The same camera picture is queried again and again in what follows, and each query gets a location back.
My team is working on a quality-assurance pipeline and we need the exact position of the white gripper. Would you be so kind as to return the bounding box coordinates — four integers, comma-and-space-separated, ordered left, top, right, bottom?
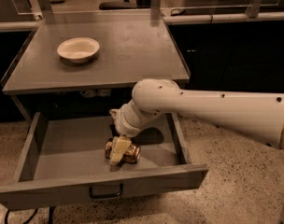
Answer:
109, 100, 162, 165

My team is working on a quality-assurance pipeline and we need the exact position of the crushed orange soda can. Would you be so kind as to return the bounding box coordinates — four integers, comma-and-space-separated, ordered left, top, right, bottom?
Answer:
105, 139, 140, 163

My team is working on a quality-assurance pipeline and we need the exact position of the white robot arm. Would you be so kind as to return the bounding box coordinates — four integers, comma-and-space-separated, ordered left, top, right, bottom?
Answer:
110, 79, 284, 224

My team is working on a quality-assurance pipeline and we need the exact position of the open grey metal drawer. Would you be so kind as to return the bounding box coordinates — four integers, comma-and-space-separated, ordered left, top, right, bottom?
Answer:
0, 113, 208, 210

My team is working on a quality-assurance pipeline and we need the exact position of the grey counter cabinet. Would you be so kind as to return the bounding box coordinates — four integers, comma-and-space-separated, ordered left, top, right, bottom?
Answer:
0, 9, 191, 123

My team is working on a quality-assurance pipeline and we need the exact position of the white paper bowl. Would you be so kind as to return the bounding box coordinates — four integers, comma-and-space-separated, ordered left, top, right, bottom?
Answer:
57, 37, 100, 63

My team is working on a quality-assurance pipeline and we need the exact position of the grey railing ledge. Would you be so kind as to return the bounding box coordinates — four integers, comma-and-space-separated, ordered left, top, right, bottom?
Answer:
0, 9, 284, 32

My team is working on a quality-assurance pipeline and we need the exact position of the black drawer handle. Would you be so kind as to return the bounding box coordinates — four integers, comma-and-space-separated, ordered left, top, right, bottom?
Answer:
89, 184, 123, 200

